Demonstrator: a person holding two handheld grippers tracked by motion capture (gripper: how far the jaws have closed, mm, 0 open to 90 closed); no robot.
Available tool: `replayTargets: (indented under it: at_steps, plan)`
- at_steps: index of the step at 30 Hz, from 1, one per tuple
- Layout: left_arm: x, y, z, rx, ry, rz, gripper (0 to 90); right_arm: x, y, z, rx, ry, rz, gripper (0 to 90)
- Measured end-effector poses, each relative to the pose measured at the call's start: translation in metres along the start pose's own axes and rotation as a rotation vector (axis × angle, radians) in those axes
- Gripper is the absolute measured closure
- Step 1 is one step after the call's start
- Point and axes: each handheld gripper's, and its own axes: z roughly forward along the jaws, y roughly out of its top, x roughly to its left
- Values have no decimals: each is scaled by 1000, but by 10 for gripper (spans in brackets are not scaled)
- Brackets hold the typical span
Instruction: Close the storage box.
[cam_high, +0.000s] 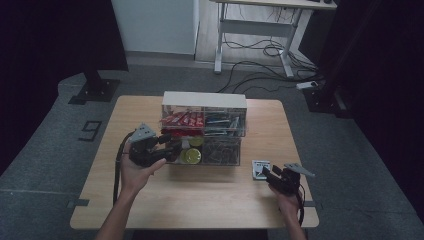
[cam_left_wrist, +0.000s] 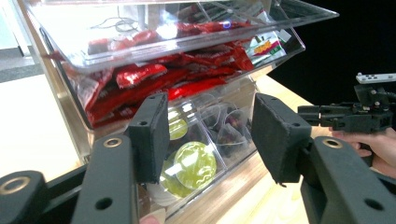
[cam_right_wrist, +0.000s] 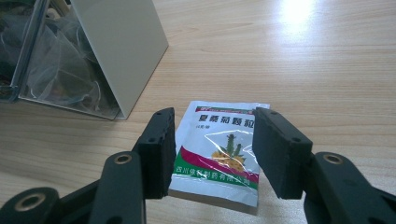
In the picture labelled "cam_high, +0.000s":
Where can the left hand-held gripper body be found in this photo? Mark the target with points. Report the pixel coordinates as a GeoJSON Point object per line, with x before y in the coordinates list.
{"type": "Point", "coordinates": [143, 151]}

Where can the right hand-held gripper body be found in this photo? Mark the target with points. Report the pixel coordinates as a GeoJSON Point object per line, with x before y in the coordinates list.
{"type": "Point", "coordinates": [288, 181]}

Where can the small white printed packet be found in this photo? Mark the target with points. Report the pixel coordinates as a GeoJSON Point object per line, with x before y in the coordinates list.
{"type": "Point", "coordinates": [258, 168]}

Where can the white organizer with clear drawers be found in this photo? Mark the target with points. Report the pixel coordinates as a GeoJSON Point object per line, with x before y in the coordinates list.
{"type": "Point", "coordinates": [203, 99]}

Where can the person's right hand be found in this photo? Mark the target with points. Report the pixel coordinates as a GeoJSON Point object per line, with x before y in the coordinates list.
{"type": "Point", "coordinates": [288, 201]}

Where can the person's left hand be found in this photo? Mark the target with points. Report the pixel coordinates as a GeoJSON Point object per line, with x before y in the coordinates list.
{"type": "Point", "coordinates": [133, 176]}

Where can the yellow lid round tin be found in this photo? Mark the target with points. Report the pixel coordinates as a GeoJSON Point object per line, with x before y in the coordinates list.
{"type": "Point", "coordinates": [193, 156]}
{"type": "Point", "coordinates": [196, 142]}

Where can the row of red packets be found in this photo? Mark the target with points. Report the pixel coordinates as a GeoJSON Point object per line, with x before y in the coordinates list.
{"type": "Point", "coordinates": [183, 119]}

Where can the pile of dark clips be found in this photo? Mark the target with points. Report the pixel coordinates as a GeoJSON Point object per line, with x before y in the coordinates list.
{"type": "Point", "coordinates": [220, 151]}

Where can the pile of blue grey packets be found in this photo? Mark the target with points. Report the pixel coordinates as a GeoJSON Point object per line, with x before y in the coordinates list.
{"type": "Point", "coordinates": [223, 123]}

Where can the black stand base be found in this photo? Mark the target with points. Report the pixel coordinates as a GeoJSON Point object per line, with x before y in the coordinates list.
{"type": "Point", "coordinates": [96, 90]}
{"type": "Point", "coordinates": [328, 100]}

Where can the white power strip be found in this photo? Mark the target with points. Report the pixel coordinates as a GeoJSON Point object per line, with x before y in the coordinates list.
{"type": "Point", "coordinates": [307, 85]}

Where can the white cabinet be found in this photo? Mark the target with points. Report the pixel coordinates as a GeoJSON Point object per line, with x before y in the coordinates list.
{"type": "Point", "coordinates": [153, 26]}

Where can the dark curtain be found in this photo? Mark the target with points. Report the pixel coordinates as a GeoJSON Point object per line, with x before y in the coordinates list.
{"type": "Point", "coordinates": [386, 83]}
{"type": "Point", "coordinates": [50, 50]}

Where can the white frame desk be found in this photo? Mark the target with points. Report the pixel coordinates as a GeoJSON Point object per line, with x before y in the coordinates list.
{"type": "Point", "coordinates": [256, 28]}

